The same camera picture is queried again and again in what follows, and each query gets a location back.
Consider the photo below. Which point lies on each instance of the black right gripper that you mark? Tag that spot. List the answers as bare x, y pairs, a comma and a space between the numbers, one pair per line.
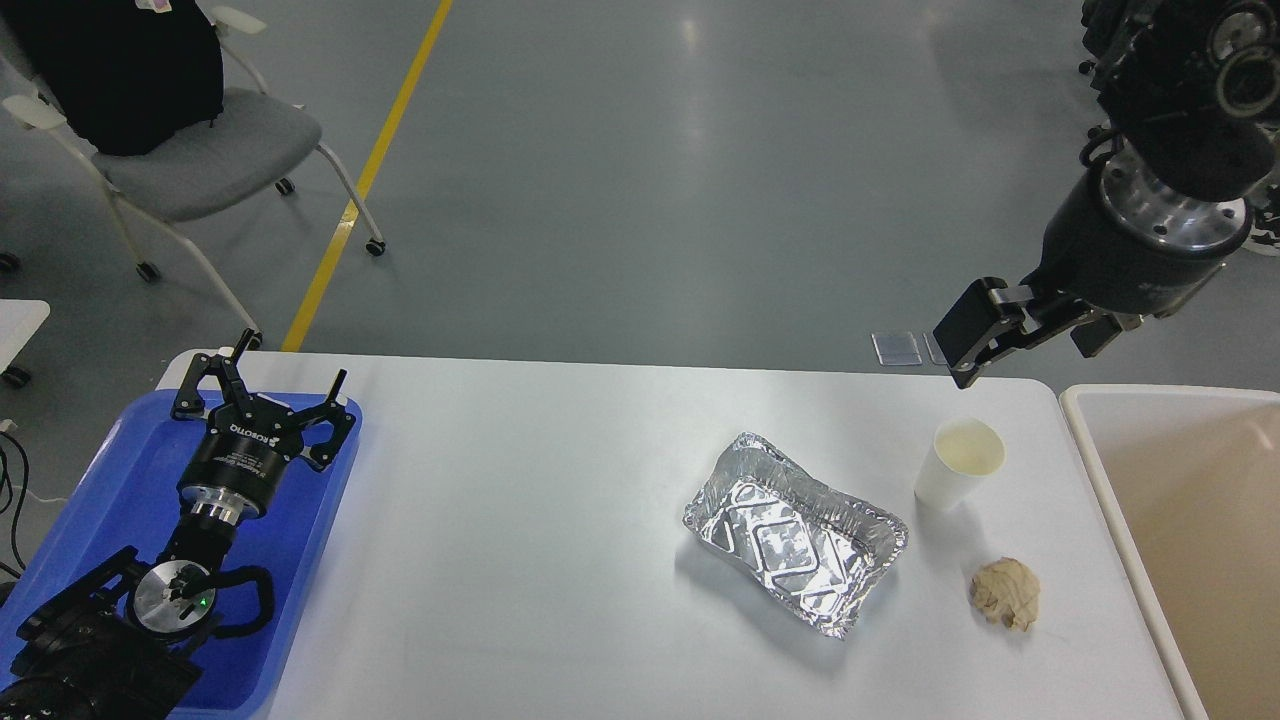
1124, 241

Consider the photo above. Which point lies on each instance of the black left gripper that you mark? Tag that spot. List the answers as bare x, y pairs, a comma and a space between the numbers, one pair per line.
243, 452

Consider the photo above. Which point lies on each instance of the white paper cup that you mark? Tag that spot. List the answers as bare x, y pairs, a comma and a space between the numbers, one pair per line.
964, 453

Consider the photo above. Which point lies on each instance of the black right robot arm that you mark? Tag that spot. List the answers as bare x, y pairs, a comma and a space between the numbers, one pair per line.
1189, 89

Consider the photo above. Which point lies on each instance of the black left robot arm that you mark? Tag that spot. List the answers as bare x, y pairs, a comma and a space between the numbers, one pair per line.
173, 583

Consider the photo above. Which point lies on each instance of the right floor outlet plate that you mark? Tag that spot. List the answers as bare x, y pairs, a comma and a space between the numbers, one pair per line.
934, 351

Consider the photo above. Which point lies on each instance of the floor outlet plate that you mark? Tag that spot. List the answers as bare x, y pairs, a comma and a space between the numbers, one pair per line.
897, 349
934, 351

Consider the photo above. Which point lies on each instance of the left floor outlet plate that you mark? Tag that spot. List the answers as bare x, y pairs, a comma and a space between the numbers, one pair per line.
897, 349

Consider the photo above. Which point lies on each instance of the blue plastic tray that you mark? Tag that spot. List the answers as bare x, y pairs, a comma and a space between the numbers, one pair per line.
128, 497

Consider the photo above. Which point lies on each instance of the beige plastic bin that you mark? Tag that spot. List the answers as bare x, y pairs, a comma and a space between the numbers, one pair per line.
1188, 482

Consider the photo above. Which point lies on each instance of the black white sneaker lower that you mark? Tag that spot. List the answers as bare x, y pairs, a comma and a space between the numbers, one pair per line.
1264, 236

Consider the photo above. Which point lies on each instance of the white side table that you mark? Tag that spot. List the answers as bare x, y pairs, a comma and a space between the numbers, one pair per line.
20, 320

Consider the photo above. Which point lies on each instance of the crumpled brown paper ball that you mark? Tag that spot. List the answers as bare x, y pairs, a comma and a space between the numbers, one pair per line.
1007, 592

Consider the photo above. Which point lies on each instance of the grey office chair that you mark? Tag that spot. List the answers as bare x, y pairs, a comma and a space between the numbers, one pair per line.
200, 171

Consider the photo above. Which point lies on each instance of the aluminium foil container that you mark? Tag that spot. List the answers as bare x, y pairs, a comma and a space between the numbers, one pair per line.
816, 550

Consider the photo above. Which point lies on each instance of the black bag on chair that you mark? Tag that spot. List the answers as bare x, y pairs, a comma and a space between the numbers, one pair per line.
127, 78

